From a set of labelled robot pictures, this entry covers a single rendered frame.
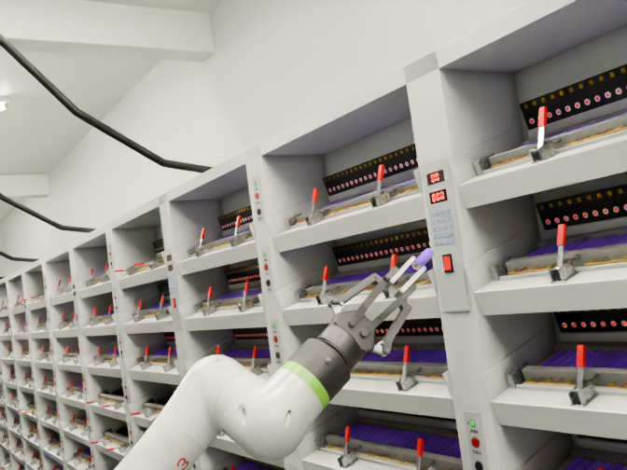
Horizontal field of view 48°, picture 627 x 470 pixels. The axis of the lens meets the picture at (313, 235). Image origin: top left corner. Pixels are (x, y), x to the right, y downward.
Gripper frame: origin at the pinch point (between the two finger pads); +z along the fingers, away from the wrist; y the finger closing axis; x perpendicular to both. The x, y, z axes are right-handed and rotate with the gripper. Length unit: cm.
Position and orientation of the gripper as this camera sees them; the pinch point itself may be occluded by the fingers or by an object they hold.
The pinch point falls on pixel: (405, 277)
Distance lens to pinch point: 123.4
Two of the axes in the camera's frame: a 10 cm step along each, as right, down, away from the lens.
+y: 7.2, 6.9, -1.1
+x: 2.6, -4.0, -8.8
